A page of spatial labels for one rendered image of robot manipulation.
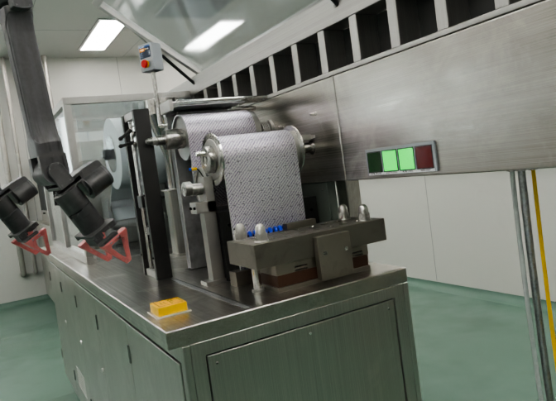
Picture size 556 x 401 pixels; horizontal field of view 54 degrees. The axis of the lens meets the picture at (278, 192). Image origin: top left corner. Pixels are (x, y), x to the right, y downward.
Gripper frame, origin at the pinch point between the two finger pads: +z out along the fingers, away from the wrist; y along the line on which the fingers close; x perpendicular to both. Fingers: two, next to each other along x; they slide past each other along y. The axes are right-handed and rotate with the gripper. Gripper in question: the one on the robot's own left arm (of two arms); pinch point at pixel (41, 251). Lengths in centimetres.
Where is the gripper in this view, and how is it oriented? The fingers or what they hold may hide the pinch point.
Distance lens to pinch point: 179.1
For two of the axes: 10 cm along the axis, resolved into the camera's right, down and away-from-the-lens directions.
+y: -6.7, 0.5, 7.4
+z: 4.7, 8.0, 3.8
